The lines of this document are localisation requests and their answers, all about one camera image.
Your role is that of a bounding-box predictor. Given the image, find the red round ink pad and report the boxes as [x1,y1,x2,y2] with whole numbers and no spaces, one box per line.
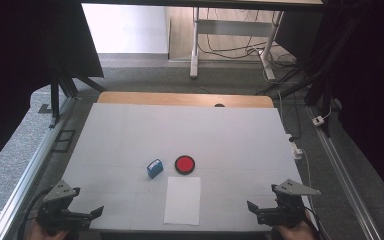
[174,154,196,176]

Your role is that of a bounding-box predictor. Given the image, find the blue stamp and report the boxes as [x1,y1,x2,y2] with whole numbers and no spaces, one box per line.
[146,158,165,180]

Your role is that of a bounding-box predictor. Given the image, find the black curtain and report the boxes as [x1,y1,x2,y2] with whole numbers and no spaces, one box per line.
[274,0,384,209]
[0,0,105,178]

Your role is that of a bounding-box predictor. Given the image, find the person's right hand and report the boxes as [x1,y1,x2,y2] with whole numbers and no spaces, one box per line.
[273,219,317,240]

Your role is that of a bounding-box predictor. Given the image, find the white power strip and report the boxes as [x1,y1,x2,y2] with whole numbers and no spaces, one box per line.
[285,133,304,161]

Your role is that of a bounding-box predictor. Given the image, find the white power cable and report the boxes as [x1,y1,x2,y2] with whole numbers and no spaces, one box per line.
[300,149,315,208]

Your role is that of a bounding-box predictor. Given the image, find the white paper sheet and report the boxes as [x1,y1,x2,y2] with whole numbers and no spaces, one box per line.
[163,176,202,226]

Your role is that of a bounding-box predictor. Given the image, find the white desk frame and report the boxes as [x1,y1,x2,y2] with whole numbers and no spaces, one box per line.
[189,6,285,81]

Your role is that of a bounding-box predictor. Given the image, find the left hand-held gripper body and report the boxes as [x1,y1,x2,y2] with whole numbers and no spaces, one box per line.
[36,180,93,235]

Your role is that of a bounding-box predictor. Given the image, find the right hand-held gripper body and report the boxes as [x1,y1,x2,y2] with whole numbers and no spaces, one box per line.
[257,178,322,230]

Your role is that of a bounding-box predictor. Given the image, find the black metal stand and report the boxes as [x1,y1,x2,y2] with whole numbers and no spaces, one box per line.
[255,0,364,138]
[38,49,108,130]

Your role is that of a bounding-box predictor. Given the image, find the aluminium rail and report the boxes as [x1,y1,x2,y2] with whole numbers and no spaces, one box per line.
[0,96,78,240]
[305,105,383,240]

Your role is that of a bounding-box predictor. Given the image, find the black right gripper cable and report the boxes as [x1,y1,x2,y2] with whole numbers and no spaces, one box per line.
[303,205,325,240]

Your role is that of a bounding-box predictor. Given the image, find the black floor cables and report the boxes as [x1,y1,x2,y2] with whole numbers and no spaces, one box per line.
[197,8,299,69]

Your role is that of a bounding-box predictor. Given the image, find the large white table mat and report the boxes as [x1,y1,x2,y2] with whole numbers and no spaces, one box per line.
[61,102,313,233]

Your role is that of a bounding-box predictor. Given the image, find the person's left hand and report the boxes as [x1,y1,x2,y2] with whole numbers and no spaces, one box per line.
[24,219,70,240]

